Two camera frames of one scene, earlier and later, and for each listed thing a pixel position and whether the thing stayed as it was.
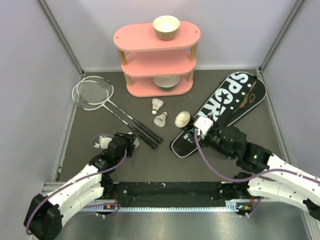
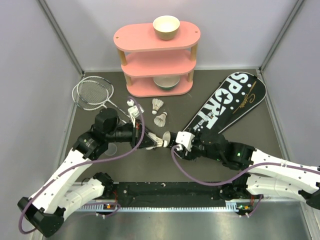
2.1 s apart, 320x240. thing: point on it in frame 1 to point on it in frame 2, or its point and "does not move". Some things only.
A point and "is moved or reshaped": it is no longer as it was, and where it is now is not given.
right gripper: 203,141 to 190,155
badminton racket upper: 96,90 does not move
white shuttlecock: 136,142 is moved or reshaped
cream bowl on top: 166,26 does not move
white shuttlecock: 160,120 does not move
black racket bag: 240,95 does not move
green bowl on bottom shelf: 167,82 does not move
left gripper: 129,145 to 137,131
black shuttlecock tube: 184,120 to 170,137
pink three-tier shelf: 156,67 does not move
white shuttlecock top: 156,104 does not move
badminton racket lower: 89,95 does not move
